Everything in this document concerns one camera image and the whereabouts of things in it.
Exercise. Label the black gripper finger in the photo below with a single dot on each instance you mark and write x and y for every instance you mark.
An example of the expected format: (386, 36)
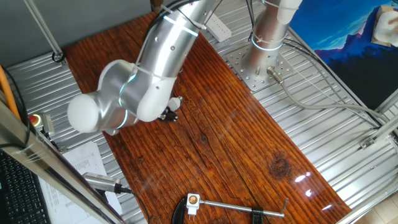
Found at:
(170, 116)

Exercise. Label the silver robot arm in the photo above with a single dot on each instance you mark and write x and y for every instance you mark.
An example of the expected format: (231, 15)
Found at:
(168, 46)

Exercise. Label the brown wooden board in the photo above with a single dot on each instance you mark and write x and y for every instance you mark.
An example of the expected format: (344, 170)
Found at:
(217, 140)

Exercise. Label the white lamp socket adapter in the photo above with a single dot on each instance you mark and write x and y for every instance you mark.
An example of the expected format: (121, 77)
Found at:
(192, 202)

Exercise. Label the printed paper sheets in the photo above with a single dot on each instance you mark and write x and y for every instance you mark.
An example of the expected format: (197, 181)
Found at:
(84, 158)

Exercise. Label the white power strip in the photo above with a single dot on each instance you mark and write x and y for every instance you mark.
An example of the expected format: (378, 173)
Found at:
(219, 29)

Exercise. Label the red emergency stop button box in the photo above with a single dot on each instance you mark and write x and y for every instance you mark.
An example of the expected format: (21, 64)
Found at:
(36, 119)

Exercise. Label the orange pole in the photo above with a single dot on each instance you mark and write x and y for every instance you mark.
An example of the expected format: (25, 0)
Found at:
(7, 93)

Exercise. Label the black keyboard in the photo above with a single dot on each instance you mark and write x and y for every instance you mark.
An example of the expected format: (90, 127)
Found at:
(18, 193)

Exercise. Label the blue mountain picture backdrop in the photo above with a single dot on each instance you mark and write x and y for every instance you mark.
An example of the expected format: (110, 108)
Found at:
(357, 77)

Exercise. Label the white toilet paper roll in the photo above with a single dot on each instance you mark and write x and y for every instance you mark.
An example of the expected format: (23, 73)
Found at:
(387, 29)

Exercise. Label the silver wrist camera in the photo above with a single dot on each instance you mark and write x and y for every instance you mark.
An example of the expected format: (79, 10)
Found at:
(112, 132)

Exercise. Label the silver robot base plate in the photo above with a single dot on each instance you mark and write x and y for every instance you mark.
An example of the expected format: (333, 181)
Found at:
(236, 62)

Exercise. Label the ribbed silver exterior camera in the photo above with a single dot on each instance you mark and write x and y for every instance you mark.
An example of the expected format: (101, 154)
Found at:
(99, 182)

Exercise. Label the wide shiny metal frame bar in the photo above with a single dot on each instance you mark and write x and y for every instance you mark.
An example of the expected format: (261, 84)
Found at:
(46, 165)

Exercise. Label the thin aluminium frame strut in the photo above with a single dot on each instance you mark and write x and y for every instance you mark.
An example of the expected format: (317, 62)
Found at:
(43, 29)

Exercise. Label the aluminium frame profile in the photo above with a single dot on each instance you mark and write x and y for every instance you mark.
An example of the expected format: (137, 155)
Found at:
(382, 132)
(388, 102)

